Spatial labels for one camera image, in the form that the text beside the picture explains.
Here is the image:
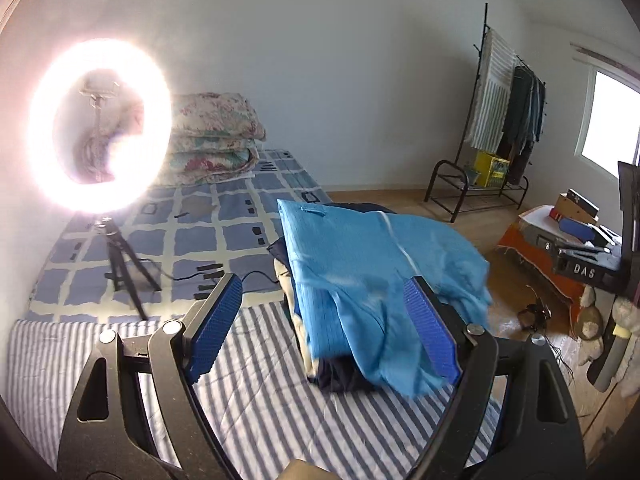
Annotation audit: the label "blue garment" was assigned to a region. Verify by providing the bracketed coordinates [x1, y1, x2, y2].
[278, 200, 491, 398]

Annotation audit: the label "pile of dark clothes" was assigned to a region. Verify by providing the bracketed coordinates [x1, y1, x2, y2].
[278, 200, 420, 396]

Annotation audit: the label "black clothes rack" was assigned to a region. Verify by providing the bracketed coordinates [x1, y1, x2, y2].
[423, 6, 547, 223]

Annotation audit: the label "dark hanging clothes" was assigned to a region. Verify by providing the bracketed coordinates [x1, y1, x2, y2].
[497, 65, 546, 185]

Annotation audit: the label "blue patterned bed sheet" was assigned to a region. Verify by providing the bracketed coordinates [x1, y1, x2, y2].
[26, 150, 329, 323]

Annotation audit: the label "striped blue white quilt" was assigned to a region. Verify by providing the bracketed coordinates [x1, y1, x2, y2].
[4, 301, 507, 480]

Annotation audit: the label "orange cloth covered table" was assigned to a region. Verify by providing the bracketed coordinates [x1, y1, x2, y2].
[498, 205, 585, 326]

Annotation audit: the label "black box labelled DAS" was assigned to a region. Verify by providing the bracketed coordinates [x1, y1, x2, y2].
[553, 247, 628, 294]

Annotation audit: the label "plush toys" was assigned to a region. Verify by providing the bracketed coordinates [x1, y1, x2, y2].
[573, 286, 639, 398]

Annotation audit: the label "yellow box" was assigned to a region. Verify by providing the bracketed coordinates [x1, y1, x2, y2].
[473, 151, 510, 188]

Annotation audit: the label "brown cardboard box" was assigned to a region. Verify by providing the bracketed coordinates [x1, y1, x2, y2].
[554, 188, 600, 224]

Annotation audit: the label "folded floral quilt stack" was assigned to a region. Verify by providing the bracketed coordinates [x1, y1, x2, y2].
[154, 92, 267, 188]

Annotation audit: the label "striped white hanging cloth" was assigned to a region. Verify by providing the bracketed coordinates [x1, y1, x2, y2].
[465, 28, 518, 153]

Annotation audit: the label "window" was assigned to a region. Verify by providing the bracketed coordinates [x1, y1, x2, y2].
[572, 44, 639, 179]

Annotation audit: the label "black cable on floor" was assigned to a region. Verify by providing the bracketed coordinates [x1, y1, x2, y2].
[516, 284, 557, 334]

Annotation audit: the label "ring light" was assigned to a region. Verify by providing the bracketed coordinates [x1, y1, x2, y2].
[22, 38, 172, 214]

